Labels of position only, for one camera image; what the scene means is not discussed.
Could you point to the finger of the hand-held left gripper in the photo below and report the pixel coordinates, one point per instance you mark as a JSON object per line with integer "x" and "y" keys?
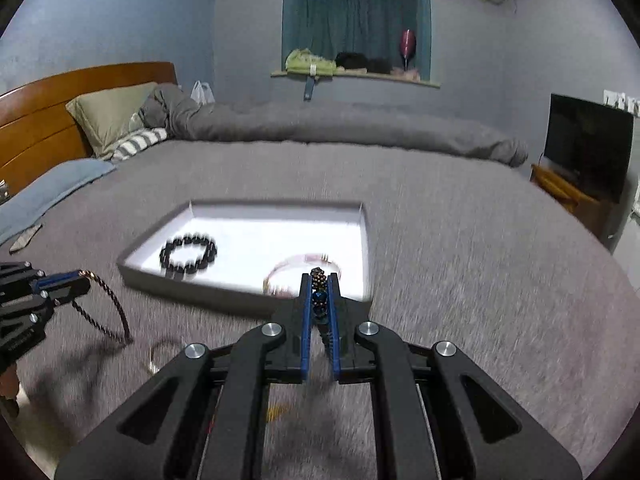
{"x": 72, "y": 291}
{"x": 60, "y": 279}

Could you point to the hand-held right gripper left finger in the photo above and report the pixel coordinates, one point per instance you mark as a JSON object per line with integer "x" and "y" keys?
{"x": 305, "y": 340}

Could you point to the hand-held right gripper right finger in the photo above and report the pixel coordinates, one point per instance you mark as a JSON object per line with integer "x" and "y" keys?
{"x": 334, "y": 350}

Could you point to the thin silver bangle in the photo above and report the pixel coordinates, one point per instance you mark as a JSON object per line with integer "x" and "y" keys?
{"x": 152, "y": 357}

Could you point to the grey cardboard tray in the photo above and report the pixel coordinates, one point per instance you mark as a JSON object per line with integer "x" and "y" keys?
{"x": 250, "y": 230}

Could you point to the person's left hand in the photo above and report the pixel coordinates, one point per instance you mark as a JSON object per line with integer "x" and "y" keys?
{"x": 7, "y": 387}

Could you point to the small brown flat object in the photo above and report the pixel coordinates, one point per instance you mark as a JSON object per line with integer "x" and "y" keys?
{"x": 25, "y": 238}

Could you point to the light blue blanket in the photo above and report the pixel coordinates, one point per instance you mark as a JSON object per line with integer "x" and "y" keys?
{"x": 45, "y": 185}

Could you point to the grey white striped pillow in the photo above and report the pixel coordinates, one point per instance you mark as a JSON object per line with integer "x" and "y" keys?
{"x": 135, "y": 142}

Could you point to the wooden headboard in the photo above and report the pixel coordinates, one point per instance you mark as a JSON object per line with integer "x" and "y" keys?
{"x": 30, "y": 125}

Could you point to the beige pillow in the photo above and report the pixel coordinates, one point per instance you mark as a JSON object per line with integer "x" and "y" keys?
{"x": 105, "y": 115}

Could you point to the grey duvet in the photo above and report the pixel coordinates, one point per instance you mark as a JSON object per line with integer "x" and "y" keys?
{"x": 325, "y": 125}

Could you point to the white plastic bag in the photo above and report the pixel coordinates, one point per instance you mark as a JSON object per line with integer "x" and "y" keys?
{"x": 202, "y": 94}

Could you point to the window sill shelf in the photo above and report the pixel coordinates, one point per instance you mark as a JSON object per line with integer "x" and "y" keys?
{"x": 380, "y": 79}

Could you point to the light green cloth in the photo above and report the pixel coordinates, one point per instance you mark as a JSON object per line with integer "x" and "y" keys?
{"x": 305, "y": 62}

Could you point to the black cloth pile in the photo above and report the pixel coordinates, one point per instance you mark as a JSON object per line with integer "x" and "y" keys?
{"x": 352, "y": 60}

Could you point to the pink cloth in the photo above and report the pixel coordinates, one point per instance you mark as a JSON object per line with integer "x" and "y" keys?
{"x": 407, "y": 74}

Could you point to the red wine glass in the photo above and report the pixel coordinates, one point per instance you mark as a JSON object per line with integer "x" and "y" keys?
{"x": 407, "y": 42}

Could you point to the black television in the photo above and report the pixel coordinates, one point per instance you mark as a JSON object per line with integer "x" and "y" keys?
{"x": 585, "y": 145}

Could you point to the teal curtain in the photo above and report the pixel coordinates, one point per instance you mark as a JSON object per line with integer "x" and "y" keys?
{"x": 350, "y": 10}

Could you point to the white wall sockets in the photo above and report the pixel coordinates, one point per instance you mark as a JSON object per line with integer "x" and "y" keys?
{"x": 622, "y": 102}

